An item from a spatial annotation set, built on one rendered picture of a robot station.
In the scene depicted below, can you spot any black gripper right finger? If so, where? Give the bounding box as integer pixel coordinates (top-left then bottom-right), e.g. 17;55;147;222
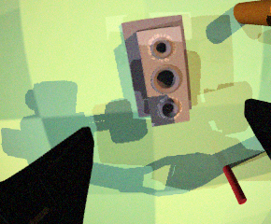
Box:
244;98;271;160

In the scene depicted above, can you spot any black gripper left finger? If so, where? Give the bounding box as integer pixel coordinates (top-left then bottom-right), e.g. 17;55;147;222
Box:
0;127;94;224

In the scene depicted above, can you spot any dark red peg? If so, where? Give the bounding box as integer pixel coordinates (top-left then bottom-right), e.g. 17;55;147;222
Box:
222;164;248;205

